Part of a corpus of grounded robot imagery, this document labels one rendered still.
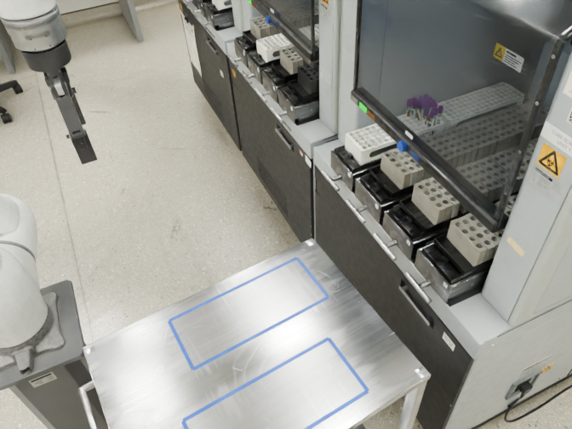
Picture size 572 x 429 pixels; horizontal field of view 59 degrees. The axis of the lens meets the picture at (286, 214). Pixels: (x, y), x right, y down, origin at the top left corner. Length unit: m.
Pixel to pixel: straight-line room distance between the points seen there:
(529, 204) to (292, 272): 0.54
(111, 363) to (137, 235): 1.46
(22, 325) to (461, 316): 1.03
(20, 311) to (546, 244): 1.13
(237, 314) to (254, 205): 1.46
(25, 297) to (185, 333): 0.38
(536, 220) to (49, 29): 0.94
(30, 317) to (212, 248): 1.24
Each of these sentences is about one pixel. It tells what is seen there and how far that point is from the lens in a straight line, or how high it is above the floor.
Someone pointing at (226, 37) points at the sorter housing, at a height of 0.73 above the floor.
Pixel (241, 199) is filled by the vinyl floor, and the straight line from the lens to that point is 2.63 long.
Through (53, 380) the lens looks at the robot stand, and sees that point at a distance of 1.50.
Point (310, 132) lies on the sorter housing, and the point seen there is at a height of 0.73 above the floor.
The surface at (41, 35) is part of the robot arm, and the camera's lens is 0.96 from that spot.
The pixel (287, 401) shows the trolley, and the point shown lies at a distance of 1.06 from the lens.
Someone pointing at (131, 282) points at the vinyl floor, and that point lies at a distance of 2.39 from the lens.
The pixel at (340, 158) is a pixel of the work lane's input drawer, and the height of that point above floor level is 0.81.
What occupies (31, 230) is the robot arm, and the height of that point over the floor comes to 0.87.
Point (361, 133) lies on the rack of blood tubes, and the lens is 1.57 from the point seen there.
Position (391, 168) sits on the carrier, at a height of 0.86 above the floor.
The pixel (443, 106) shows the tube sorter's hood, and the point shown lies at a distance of 1.18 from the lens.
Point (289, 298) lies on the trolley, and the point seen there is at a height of 0.82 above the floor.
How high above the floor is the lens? 1.79
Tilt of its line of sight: 45 degrees down
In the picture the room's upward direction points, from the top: 4 degrees counter-clockwise
